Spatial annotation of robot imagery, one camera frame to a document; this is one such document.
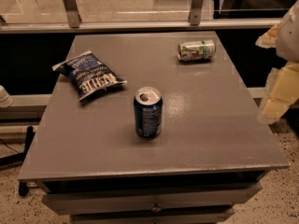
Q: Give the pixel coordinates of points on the metal railing bracket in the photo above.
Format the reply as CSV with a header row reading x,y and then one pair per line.
x,y
195,12
73,17

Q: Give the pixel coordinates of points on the black stand with cable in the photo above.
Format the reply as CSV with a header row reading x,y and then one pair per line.
x,y
19,158

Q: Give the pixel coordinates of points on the blue Kettle chips bag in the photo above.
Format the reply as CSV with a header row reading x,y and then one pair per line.
x,y
88,74

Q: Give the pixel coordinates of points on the grey cabinet with drawers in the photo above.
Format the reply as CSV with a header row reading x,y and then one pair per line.
x,y
178,143

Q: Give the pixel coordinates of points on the left metal railing bracket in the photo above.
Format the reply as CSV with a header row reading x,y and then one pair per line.
x,y
73,17

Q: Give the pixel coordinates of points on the blue Pepsi can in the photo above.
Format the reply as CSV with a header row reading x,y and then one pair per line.
x,y
148,107

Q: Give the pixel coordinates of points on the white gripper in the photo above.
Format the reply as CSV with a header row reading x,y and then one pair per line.
x,y
290,36

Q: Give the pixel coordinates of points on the white green soda can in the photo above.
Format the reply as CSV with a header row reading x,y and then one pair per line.
x,y
196,50

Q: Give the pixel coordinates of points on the right metal railing bracket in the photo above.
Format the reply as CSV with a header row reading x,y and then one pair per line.
x,y
195,12

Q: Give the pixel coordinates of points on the round drawer knob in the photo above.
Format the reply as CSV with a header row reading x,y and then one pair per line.
x,y
156,209

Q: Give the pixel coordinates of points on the white object at left edge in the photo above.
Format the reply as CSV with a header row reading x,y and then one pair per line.
x,y
5,99

